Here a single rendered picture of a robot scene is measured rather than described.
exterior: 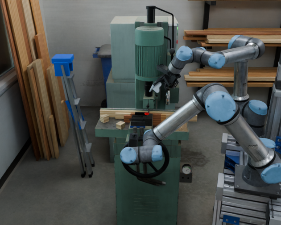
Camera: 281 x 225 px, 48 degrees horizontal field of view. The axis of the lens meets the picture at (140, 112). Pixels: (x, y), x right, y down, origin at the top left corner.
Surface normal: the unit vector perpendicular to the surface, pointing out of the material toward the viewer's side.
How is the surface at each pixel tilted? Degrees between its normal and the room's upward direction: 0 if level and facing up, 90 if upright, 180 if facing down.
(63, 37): 90
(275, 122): 90
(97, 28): 90
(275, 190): 0
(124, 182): 90
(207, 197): 0
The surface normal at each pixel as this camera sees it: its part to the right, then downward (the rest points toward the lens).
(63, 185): -0.01, -0.90
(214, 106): -0.11, 0.33
